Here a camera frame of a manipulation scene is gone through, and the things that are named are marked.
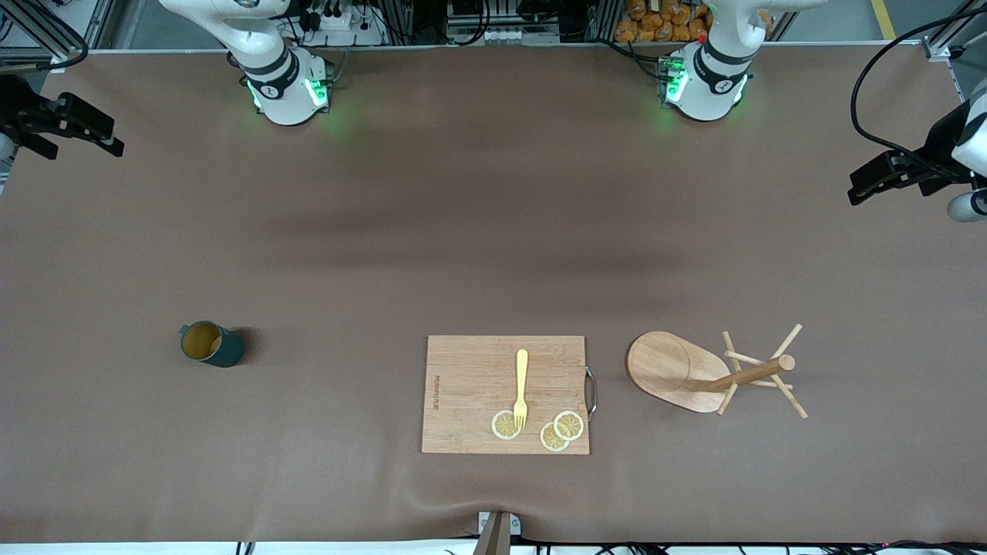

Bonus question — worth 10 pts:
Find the teal cup yellow inside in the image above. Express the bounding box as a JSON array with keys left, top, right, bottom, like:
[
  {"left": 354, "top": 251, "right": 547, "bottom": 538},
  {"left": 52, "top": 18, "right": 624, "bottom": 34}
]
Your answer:
[{"left": 180, "top": 321, "right": 246, "bottom": 368}]

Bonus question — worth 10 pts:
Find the wooden mug tree rack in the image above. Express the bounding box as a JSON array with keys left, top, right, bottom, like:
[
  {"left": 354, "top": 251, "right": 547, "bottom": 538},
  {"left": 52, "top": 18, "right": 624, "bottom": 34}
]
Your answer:
[{"left": 626, "top": 323, "right": 810, "bottom": 420}]

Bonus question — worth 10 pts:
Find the brown table cover mat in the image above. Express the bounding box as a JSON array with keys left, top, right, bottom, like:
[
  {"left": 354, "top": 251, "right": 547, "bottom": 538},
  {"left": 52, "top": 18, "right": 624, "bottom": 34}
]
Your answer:
[{"left": 0, "top": 42, "right": 987, "bottom": 544}]

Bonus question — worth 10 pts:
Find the white power strip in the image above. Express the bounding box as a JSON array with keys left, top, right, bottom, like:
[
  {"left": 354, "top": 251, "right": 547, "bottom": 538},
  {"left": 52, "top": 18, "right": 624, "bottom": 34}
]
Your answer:
[{"left": 297, "top": 0, "right": 386, "bottom": 47}]

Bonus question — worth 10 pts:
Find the bag of orange buns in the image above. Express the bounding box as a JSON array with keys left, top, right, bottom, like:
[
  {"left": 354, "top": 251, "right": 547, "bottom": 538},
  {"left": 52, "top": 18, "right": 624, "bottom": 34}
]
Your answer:
[{"left": 615, "top": 0, "right": 712, "bottom": 43}]

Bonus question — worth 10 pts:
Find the yellow plastic fork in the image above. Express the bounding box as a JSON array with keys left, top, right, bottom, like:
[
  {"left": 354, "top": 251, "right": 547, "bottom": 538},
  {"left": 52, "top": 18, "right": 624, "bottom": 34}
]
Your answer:
[{"left": 514, "top": 348, "right": 531, "bottom": 431}]

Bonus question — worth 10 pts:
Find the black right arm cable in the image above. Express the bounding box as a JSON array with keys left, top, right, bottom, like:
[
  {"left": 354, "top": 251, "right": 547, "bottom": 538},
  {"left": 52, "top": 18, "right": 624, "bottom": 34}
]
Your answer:
[{"left": 0, "top": 23, "right": 87, "bottom": 74}]

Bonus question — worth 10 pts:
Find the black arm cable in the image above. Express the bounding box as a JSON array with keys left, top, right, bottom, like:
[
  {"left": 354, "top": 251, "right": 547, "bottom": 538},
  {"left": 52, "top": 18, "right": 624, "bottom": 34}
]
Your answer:
[
  {"left": 851, "top": 6, "right": 987, "bottom": 167},
  {"left": 0, "top": 23, "right": 87, "bottom": 74}
]

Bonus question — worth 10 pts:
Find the aluminium frame profile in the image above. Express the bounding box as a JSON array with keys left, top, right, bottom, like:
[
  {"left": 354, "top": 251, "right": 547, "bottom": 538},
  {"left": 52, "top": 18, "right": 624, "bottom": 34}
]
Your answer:
[
  {"left": 0, "top": 0, "right": 116, "bottom": 66},
  {"left": 921, "top": 0, "right": 987, "bottom": 62}
]

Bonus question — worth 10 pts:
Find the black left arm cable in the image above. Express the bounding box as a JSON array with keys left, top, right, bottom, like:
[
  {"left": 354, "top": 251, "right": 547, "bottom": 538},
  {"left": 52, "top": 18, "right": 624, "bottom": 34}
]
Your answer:
[{"left": 851, "top": 6, "right": 987, "bottom": 167}]

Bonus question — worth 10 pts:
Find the bamboo cutting board metal handle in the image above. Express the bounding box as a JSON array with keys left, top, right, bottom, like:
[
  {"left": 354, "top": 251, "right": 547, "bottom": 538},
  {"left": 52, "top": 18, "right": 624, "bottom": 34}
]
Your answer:
[{"left": 421, "top": 335, "right": 598, "bottom": 456}]

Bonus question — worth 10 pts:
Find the aluminium camera mount pole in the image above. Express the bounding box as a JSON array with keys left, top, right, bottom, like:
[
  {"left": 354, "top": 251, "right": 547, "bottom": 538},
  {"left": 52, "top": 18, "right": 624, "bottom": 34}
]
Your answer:
[{"left": 472, "top": 511, "right": 522, "bottom": 555}]

